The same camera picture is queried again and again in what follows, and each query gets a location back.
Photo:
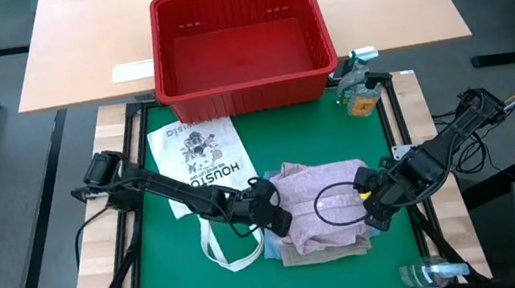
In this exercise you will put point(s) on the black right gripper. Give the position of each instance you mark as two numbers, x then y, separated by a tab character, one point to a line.
385	189

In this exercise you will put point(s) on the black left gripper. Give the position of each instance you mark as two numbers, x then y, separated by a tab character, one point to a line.
256	205

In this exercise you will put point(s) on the light blue denim jeans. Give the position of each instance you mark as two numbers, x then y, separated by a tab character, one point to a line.
270	250

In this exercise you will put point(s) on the pink garment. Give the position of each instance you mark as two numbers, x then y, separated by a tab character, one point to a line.
304	188

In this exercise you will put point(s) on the white printed tote bag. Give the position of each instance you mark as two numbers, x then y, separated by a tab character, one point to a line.
197	147

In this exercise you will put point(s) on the beige garment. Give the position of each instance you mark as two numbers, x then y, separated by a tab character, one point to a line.
324	256

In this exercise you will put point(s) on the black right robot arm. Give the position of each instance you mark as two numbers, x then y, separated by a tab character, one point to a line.
445	148

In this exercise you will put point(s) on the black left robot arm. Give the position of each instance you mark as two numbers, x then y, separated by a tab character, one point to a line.
168	189

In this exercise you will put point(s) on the red plastic laundry basket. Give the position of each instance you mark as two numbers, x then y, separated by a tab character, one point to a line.
203	45

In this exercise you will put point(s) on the spray bottle with orange label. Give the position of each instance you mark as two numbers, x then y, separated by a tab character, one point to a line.
360	101

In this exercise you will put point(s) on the clear plastic spray bottle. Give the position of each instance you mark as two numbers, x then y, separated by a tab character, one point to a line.
427	274

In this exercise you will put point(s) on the white rectangular card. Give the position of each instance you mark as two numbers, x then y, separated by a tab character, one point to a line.
132	71

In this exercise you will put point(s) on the light wooden desk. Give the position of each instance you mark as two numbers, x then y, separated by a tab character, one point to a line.
82	47

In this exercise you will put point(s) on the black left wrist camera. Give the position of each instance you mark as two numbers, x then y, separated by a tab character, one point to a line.
281	221

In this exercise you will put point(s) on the black metal rig frame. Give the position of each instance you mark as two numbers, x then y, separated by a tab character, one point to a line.
132	116

